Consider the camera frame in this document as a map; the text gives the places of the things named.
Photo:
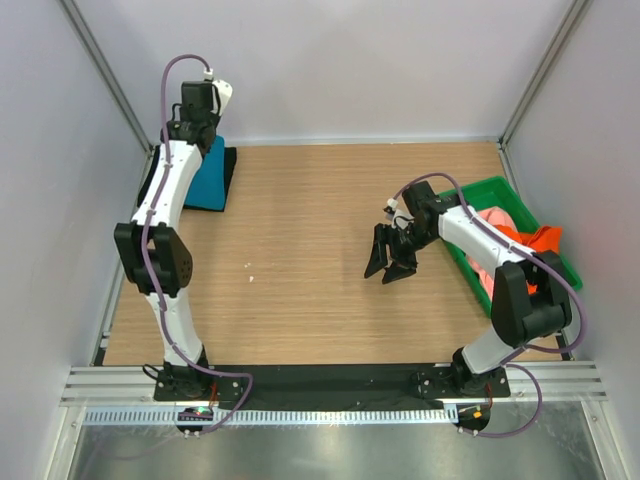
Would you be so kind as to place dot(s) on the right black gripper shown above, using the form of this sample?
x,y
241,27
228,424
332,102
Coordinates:
x,y
385,234

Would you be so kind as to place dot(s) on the blue t shirt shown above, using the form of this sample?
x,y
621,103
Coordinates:
x,y
207,189

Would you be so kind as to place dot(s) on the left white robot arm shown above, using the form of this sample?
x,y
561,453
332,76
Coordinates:
x,y
153,255

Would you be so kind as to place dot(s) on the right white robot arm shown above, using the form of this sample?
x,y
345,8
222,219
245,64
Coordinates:
x,y
530,298

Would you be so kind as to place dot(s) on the pink t shirt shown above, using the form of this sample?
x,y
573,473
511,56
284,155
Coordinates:
x,y
487,252

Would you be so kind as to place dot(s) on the green plastic bin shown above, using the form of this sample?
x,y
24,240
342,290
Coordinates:
x,y
487,193

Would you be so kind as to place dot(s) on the orange t shirt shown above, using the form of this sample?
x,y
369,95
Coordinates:
x,y
546,238

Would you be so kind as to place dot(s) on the folded black t shirt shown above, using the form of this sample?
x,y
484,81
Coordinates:
x,y
230,164

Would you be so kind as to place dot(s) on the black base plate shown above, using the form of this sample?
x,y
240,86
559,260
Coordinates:
x,y
326,388

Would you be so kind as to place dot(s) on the aluminium frame rail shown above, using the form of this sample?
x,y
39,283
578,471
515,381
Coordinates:
x,y
120,385

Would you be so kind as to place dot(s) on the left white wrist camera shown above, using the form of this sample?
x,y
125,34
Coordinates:
x,y
222,90

